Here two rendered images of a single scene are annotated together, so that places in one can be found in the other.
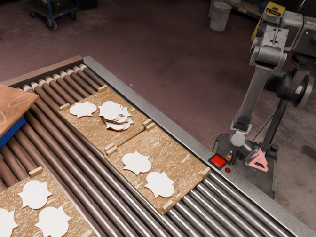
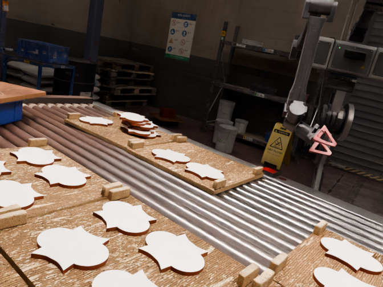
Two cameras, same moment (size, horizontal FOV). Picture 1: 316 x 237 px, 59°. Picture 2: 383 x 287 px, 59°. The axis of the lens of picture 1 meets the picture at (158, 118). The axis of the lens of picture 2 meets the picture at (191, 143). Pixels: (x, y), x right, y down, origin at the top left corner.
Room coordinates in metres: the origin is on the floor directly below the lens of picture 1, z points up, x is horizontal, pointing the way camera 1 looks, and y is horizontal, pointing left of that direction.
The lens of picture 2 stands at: (-0.40, 0.09, 1.33)
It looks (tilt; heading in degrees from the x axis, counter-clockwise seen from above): 15 degrees down; 356
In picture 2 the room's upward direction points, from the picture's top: 12 degrees clockwise
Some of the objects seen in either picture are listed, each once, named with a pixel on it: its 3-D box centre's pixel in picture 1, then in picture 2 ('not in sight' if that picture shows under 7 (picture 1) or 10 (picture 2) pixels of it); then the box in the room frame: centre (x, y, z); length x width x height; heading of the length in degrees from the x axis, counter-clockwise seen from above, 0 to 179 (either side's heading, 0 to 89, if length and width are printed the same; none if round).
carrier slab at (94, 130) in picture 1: (106, 117); (124, 131); (1.11, 0.29, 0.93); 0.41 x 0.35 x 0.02; 52
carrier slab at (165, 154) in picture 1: (157, 164); (196, 163); (0.85, -0.03, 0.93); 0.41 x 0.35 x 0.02; 50
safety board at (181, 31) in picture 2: not in sight; (180, 36); (6.74, 0.24, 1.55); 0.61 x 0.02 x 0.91; 56
